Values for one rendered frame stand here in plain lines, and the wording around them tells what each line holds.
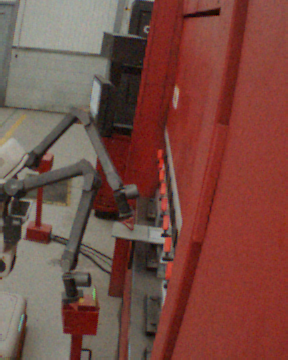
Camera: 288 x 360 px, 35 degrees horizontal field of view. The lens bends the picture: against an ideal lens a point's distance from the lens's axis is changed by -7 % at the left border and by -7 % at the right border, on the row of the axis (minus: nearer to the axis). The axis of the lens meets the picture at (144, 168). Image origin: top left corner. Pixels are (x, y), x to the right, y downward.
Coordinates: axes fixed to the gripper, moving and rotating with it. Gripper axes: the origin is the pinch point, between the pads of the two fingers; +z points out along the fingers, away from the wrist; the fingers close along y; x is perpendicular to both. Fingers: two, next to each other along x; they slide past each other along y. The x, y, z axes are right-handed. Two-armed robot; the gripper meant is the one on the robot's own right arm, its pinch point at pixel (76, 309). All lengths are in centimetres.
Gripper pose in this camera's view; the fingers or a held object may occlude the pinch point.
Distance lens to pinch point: 220.7
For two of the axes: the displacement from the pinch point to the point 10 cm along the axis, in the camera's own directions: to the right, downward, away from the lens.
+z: 1.1, 9.3, 3.5
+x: -1.9, -3.2, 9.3
